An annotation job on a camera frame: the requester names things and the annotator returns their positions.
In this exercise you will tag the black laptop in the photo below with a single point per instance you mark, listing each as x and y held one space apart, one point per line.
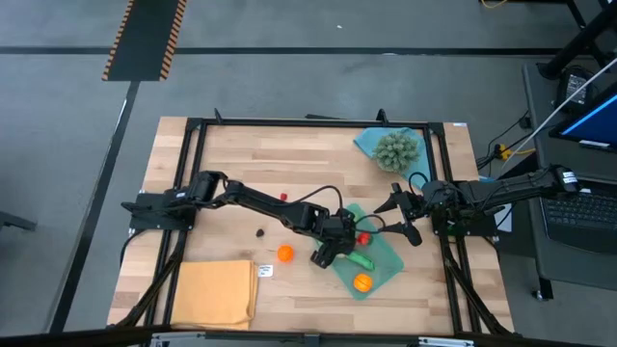
578 217

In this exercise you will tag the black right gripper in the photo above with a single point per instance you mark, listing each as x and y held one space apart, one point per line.
429 202

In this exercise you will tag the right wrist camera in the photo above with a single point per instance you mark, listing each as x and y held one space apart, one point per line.
414 236

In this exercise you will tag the folded orange cloth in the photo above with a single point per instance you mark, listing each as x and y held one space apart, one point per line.
212 294

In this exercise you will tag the black power adapter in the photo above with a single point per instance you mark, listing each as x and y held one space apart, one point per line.
573 89

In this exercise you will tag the blue cloth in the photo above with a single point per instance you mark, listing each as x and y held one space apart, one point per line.
366 140

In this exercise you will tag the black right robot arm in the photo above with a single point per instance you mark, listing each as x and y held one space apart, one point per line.
511 185

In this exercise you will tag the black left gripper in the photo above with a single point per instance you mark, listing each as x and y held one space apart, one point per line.
337 236

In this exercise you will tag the small white sticker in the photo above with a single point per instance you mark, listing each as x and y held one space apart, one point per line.
460 125

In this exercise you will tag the monitor with blue screen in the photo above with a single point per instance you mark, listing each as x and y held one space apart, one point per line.
598 120

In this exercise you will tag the spiky green artificial plant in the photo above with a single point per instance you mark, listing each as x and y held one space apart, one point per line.
395 152

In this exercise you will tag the dark toy blackberry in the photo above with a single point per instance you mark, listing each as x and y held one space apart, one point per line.
260 232

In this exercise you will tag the white handwritten paper label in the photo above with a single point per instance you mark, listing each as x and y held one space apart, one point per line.
265 271

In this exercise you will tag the teal plastic cutting board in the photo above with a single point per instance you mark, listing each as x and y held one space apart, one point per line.
385 270

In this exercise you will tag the dark grey equipment cart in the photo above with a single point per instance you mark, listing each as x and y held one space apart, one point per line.
559 270

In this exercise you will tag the smooth toy orange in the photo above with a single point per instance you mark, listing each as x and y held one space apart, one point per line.
362 283

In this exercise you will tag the silver metal bracket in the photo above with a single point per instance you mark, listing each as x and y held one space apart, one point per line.
443 343
178 341

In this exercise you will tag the large red toy strawberry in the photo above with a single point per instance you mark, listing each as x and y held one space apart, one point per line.
364 238

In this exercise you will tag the dark furniture foot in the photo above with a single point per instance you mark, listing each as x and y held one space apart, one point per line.
14 221

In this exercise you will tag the ribbed orange toy pumpkin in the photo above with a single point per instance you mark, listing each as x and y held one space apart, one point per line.
285 253

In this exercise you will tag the green toy pea pod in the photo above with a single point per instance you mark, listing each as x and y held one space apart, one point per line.
361 261

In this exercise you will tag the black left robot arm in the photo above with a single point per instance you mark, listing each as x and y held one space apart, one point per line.
260 200

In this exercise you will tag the black aluminium table frame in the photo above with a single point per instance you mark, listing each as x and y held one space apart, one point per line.
289 121

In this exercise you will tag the black camera mount crossbar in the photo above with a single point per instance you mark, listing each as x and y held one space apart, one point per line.
72 339

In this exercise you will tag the black metal stand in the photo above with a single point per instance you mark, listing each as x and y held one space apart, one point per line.
573 45

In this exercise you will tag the black mat with striped edges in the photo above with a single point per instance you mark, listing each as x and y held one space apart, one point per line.
144 38

